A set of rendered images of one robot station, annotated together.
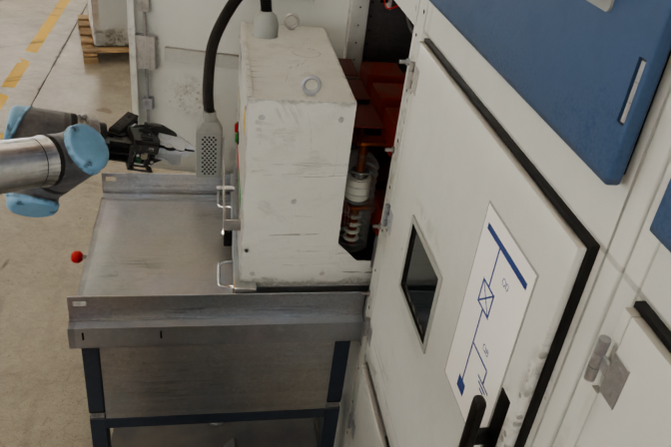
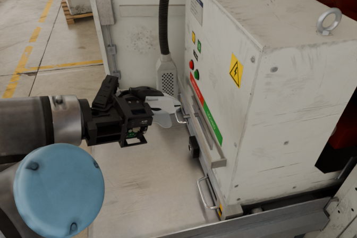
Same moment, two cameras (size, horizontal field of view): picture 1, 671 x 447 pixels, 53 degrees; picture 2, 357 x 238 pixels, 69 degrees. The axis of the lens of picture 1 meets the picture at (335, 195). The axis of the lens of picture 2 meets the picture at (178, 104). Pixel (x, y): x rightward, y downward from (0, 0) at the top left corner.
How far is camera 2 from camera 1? 1.00 m
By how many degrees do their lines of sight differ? 9
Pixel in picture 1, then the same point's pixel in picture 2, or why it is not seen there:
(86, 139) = (60, 177)
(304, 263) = (281, 184)
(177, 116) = (134, 56)
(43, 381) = not seen: hidden behind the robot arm
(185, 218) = (154, 133)
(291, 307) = (270, 218)
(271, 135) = (279, 87)
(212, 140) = (169, 75)
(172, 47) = (124, 5)
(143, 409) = not seen: outside the picture
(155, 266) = (145, 186)
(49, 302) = not seen: hidden behind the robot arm
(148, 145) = (140, 118)
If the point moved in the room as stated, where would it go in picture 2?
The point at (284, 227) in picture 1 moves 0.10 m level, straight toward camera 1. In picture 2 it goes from (272, 164) to (289, 203)
